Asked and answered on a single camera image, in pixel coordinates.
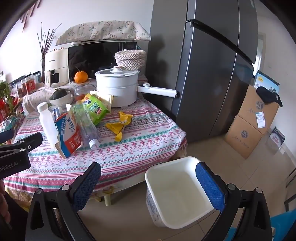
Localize white bowl with green handle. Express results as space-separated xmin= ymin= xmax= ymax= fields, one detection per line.
xmin=46 ymin=90 xmax=74 ymax=105

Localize blue printed box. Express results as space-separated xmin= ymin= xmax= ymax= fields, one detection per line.
xmin=253 ymin=70 xmax=280 ymax=94

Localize orange tangerine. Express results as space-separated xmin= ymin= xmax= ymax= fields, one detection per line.
xmin=74 ymin=67 xmax=89 ymax=84

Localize green plant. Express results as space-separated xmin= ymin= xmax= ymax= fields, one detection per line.
xmin=0 ymin=81 xmax=14 ymax=112

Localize woven rope basket with lid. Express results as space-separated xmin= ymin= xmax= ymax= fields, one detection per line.
xmin=114 ymin=49 xmax=147 ymax=71

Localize black microwave oven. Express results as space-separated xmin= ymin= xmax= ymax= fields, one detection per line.
xmin=68 ymin=39 xmax=142 ymax=85

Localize dried branches in vase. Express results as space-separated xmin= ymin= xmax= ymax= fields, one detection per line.
xmin=37 ymin=22 xmax=63 ymax=77

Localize yellow wrapper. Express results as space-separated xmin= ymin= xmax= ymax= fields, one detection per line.
xmin=105 ymin=111 xmax=134 ymax=141

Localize cream table leg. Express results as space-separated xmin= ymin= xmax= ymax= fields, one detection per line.
xmin=102 ymin=189 xmax=114 ymax=207

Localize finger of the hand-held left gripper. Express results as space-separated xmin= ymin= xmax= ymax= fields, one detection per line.
xmin=14 ymin=132 xmax=43 ymax=154

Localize white electric cooking pot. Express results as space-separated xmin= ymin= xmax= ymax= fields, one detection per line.
xmin=95 ymin=66 xmax=179 ymax=108

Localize green snack packet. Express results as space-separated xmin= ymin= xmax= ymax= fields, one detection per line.
xmin=81 ymin=93 xmax=110 ymax=127

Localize grey refrigerator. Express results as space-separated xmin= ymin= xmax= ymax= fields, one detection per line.
xmin=147 ymin=0 xmax=259 ymax=144

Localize red stick wall decoration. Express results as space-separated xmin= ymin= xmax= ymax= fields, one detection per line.
xmin=20 ymin=0 xmax=43 ymax=33

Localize white plastic bottle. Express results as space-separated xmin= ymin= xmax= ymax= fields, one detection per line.
xmin=37 ymin=101 xmax=61 ymax=149

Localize white plastic bin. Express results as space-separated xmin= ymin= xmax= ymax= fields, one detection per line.
xmin=145 ymin=156 xmax=214 ymax=228

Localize dark green pumpkin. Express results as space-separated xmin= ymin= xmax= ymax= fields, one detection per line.
xmin=50 ymin=89 xmax=68 ymax=100

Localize blue stool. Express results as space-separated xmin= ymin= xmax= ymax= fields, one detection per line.
xmin=269 ymin=210 xmax=296 ymax=241

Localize black metal chair frame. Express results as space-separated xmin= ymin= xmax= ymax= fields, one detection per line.
xmin=283 ymin=167 xmax=296 ymax=212

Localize white door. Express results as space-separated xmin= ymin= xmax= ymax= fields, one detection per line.
xmin=255 ymin=32 xmax=265 ymax=72

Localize clear plastic bottle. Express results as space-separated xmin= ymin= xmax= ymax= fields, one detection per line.
xmin=72 ymin=101 xmax=100 ymax=149

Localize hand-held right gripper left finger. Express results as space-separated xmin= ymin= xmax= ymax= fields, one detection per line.
xmin=24 ymin=162 xmax=102 ymax=241

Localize glass jar with wooden lid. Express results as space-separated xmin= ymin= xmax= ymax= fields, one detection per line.
xmin=73 ymin=81 xmax=97 ymax=102

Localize blue and red milk carton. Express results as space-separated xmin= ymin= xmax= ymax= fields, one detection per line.
xmin=54 ymin=109 xmax=84 ymax=159

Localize cardboard box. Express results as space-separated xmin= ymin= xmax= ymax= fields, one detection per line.
xmin=238 ymin=85 xmax=280 ymax=135
xmin=224 ymin=114 xmax=271 ymax=160

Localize beige snack packet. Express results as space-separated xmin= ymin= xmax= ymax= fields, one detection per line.
xmin=90 ymin=90 xmax=115 ymax=108

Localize black wire rack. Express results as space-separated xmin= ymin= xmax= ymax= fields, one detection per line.
xmin=0 ymin=72 xmax=44 ymax=139

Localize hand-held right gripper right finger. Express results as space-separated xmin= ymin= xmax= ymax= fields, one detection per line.
xmin=195 ymin=162 xmax=273 ymax=241

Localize black cloth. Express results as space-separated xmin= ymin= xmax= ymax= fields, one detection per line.
xmin=256 ymin=88 xmax=283 ymax=107

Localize floral microwave cover cloth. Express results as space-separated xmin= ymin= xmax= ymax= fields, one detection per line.
xmin=55 ymin=21 xmax=152 ymax=46

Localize cream air fryer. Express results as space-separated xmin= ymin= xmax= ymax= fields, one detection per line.
xmin=44 ymin=46 xmax=70 ymax=87

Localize blue and white bag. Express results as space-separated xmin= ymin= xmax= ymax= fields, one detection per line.
xmin=268 ymin=126 xmax=285 ymax=150

